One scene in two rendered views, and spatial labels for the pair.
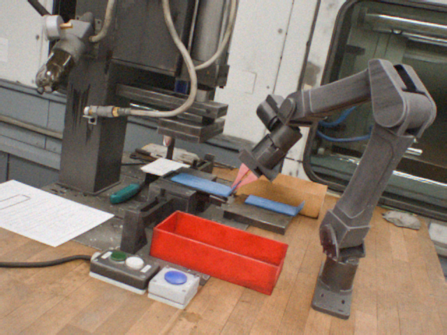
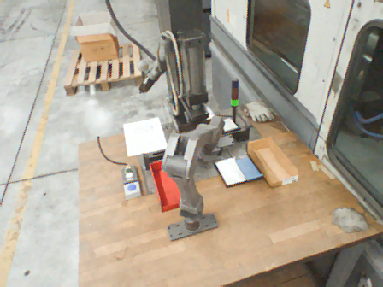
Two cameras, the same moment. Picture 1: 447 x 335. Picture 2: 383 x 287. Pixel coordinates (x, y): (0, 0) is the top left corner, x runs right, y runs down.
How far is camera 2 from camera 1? 1.19 m
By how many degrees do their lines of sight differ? 58
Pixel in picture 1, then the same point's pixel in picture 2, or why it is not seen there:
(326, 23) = (350, 43)
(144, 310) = (116, 193)
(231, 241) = not seen: hidden behind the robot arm
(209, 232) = not seen: hidden behind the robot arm
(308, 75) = (335, 82)
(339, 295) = (184, 230)
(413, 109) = (168, 168)
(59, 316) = (96, 183)
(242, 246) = not seen: hidden behind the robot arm
